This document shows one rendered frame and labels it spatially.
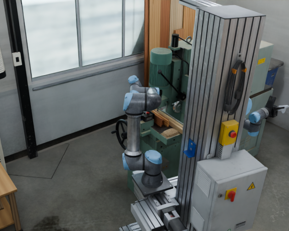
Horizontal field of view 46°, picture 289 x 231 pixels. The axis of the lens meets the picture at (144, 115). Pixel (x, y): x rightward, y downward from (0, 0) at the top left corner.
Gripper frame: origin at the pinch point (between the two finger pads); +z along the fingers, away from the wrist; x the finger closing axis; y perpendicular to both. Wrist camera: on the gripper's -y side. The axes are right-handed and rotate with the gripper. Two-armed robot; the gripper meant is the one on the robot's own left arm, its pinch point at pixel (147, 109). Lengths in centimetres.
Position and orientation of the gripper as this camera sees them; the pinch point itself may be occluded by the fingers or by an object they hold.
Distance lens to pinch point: 283.1
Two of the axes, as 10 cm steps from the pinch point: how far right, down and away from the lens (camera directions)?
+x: -5.8, -4.1, 7.0
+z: 3.7, 6.3, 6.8
